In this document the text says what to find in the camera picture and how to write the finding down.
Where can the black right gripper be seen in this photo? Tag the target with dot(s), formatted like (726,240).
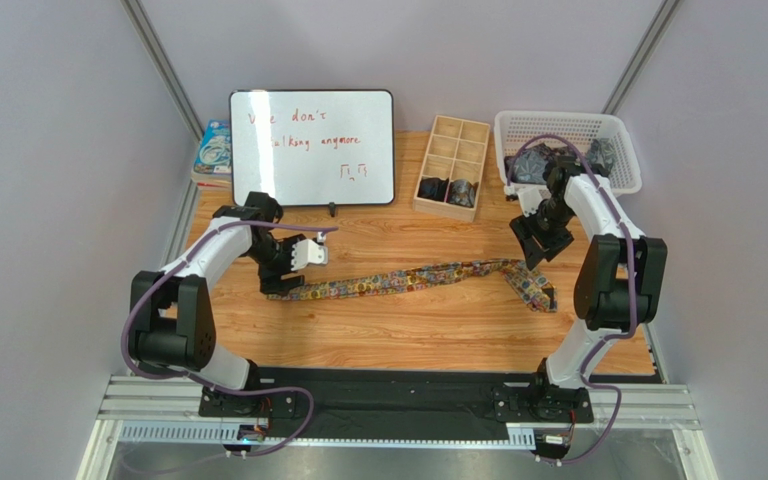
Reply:
(547,239)

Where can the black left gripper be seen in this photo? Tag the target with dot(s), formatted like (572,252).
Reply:
(280,281)

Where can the colourful patterned tie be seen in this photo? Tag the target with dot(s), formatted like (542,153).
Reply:
(530,285)

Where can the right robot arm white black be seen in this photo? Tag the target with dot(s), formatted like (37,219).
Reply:
(619,284)

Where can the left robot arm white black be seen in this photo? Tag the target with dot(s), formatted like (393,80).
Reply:
(170,330)

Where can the white plastic basket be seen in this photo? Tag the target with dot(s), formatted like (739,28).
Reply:
(513,128)

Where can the rolled black tie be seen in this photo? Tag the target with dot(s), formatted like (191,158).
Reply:
(433,188)

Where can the wooden compartment box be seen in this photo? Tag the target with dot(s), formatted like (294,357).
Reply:
(457,149)

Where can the blue book stack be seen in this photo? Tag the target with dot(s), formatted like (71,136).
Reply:
(212,168)

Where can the whiteboard with red writing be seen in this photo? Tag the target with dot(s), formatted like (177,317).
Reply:
(307,148)

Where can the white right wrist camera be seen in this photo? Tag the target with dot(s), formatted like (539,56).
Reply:
(528,197)

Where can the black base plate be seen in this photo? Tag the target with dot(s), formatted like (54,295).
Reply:
(353,404)

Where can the aluminium frame rail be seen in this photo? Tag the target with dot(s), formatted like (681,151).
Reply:
(642,429)

